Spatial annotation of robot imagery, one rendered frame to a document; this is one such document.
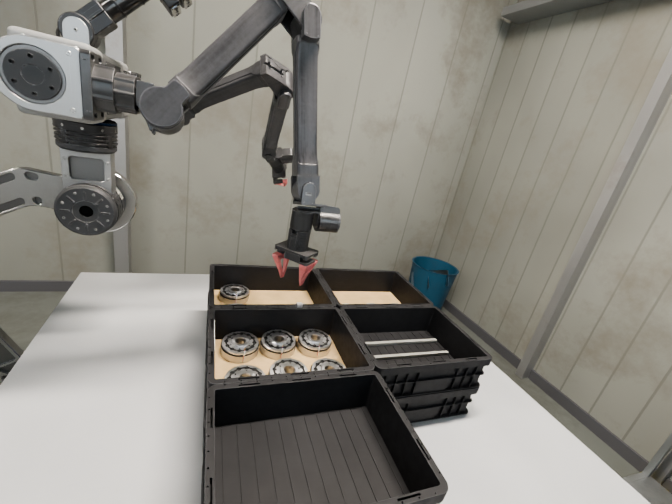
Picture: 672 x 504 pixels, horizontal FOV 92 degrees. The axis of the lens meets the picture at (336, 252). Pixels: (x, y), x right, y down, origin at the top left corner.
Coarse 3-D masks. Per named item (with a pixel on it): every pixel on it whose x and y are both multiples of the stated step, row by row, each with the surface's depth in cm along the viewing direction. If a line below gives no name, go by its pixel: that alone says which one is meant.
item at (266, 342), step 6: (270, 330) 100; (276, 330) 100; (282, 330) 101; (264, 336) 96; (270, 336) 97; (288, 336) 98; (264, 342) 94; (270, 342) 94; (288, 342) 96; (294, 342) 96; (270, 348) 92; (276, 348) 93; (288, 348) 93
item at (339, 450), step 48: (336, 384) 77; (240, 432) 70; (288, 432) 72; (336, 432) 74; (384, 432) 74; (240, 480) 60; (288, 480) 62; (336, 480) 64; (384, 480) 66; (432, 480) 59
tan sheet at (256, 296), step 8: (216, 296) 117; (256, 296) 123; (264, 296) 124; (272, 296) 125; (280, 296) 126; (288, 296) 128; (296, 296) 129; (304, 296) 130; (216, 304) 113; (224, 304) 114
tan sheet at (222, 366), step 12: (216, 348) 92; (216, 360) 88; (252, 360) 90; (264, 360) 91; (276, 360) 92; (300, 360) 94; (312, 360) 95; (336, 360) 97; (216, 372) 84; (264, 372) 87
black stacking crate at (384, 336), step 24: (360, 312) 110; (384, 312) 113; (408, 312) 117; (432, 312) 121; (384, 336) 115; (408, 336) 118; (432, 336) 121; (456, 336) 110; (384, 360) 102; (408, 360) 105; (432, 360) 107; (408, 384) 90; (432, 384) 92; (456, 384) 97
